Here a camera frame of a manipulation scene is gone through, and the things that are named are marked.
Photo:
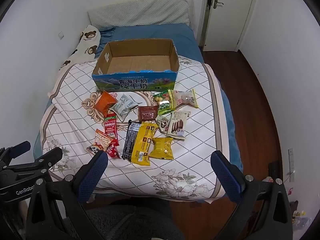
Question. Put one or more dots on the blue printed cardboard box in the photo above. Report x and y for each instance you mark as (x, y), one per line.
(130, 62)

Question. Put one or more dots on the long black snack packet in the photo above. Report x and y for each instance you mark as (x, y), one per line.
(130, 140)

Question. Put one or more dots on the small white cookie packet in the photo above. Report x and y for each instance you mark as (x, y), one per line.
(163, 123)

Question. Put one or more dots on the white diamond pattern quilt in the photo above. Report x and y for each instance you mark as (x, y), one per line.
(197, 135)

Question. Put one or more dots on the white wall power outlet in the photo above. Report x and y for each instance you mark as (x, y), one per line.
(291, 160)

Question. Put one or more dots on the green snack packet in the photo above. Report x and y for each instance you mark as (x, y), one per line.
(163, 102)

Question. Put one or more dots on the small red object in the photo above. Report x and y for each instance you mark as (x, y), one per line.
(290, 191)

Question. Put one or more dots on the brown snack packet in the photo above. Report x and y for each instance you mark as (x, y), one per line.
(147, 112)

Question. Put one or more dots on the small yellow snack packet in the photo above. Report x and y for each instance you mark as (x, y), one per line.
(162, 148)

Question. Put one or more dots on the long red sausage packet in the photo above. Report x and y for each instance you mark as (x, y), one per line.
(110, 127)

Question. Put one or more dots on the bear print pillow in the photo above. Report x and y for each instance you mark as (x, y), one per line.
(86, 45)

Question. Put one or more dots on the large yellow snack packet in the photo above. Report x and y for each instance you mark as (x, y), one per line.
(143, 142)

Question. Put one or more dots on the yellow white floor clutter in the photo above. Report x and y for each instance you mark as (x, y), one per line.
(299, 217)

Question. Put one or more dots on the orange white snack packet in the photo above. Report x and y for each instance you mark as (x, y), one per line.
(103, 138)

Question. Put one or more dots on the grey white pillow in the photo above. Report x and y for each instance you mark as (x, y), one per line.
(140, 11)

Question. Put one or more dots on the grey white snack packet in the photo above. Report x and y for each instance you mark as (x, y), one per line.
(123, 106)

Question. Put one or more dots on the white wall socket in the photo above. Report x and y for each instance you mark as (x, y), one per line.
(60, 35)

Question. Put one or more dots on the white door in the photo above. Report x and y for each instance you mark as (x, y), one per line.
(230, 15)

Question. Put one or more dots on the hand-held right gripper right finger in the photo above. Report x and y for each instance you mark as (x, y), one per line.
(226, 177)

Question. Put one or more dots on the small red snack packet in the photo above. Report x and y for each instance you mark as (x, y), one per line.
(113, 151)

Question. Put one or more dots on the small panda print packet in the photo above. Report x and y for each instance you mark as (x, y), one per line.
(93, 148)

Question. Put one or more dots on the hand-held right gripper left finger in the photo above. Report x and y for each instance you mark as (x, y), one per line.
(93, 177)

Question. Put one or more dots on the clear pastry packet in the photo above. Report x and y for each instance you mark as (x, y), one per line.
(183, 98)

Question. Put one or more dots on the white chocolate stick packet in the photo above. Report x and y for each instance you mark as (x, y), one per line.
(178, 123)

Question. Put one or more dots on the blue ruffled pillow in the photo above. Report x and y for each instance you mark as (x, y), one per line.
(106, 38)

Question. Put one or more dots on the blue bed sheet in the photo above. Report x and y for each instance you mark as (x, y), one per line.
(160, 33)

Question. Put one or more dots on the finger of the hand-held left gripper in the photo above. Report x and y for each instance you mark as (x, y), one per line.
(20, 149)
(47, 158)

